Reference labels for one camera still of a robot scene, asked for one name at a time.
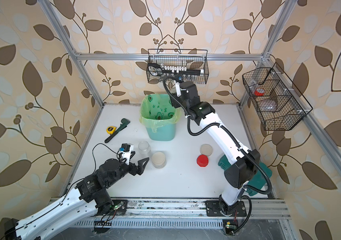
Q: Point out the black socket set rail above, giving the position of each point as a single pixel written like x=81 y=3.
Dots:
x=160 y=70

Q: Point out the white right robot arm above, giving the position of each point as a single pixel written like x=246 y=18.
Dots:
x=244 y=171

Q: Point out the red object in basket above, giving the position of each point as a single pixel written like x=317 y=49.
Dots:
x=259 y=92

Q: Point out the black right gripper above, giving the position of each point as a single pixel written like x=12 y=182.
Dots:
x=176 y=100

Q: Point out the black wire basket wall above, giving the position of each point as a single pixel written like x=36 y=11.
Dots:
x=283 y=105
x=191 y=64

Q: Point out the red jar lid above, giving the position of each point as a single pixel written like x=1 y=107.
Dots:
x=202 y=160

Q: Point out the clear peanut jar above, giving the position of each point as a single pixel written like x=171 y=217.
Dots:
x=144 y=149

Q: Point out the black wire basket right wall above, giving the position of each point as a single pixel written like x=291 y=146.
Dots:
x=283 y=105

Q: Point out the black wire basket back wall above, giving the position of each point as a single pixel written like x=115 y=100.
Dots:
x=191 y=64

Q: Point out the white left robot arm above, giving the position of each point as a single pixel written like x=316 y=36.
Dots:
x=87 y=199

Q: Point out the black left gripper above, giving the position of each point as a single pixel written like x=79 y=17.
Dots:
x=140 y=169

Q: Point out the yellow tape measure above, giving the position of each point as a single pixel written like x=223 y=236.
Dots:
x=111 y=129

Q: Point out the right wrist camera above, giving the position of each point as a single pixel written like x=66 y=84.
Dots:
x=178 y=89

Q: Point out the green bin with bag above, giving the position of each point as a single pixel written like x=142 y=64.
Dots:
x=159 y=117

